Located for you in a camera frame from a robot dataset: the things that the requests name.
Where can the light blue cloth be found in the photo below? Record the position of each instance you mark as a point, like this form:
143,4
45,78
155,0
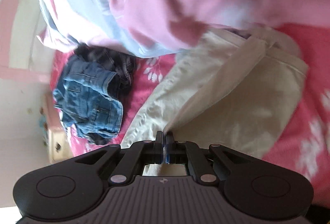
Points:
42,123

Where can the dark plaid shirt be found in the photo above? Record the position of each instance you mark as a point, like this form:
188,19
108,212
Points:
121,64

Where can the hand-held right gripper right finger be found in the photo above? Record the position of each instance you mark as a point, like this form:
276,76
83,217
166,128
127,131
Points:
169,146

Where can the pink floral blanket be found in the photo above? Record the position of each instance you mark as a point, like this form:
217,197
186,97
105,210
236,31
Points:
309,85

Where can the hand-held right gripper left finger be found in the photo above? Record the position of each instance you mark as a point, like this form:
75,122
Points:
159,146

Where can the pink white headboard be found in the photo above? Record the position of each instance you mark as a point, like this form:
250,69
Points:
15,33

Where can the cream nightstand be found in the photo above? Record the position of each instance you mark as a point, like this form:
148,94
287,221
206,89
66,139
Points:
58,146

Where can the beige pants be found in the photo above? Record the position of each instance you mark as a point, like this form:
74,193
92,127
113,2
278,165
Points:
232,97

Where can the blue jeans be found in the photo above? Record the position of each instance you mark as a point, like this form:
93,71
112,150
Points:
87,100

